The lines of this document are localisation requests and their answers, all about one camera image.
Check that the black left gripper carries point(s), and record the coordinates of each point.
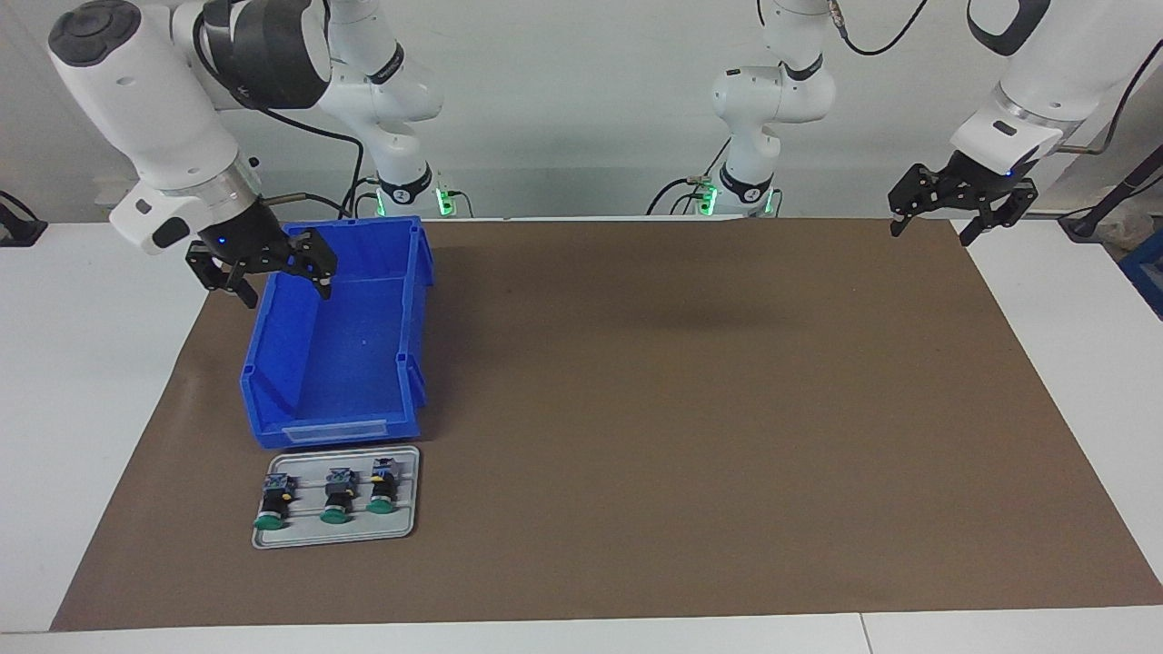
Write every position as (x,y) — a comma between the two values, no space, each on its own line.
(981,177)

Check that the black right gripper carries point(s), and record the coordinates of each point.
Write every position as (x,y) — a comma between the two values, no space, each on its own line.
(245,236)

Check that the green push button switch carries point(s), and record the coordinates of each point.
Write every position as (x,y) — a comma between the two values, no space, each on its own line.
(382,490)
(271,504)
(339,498)

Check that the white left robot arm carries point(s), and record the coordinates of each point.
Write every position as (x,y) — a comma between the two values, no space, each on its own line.
(772,95)

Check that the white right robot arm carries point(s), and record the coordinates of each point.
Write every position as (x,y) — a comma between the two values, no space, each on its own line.
(154,100)

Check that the blue plastic storage bin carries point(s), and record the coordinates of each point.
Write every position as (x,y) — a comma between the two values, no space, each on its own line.
(345,363)

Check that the black stand pole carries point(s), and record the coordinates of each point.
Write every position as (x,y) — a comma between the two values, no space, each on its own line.
(1118,195)

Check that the white connector with light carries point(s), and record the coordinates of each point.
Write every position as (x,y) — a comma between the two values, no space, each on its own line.
(445,202)
(707,198)

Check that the blue crate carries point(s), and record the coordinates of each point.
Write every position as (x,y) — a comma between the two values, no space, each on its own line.
(1147,272)

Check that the silver metal tray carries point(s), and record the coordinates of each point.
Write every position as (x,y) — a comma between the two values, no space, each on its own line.
(300,536)

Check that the black table clamp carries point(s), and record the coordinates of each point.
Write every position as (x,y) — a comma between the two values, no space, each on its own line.
(18,232)

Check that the brown table mat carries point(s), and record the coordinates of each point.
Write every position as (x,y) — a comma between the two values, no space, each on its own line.
(727,454)

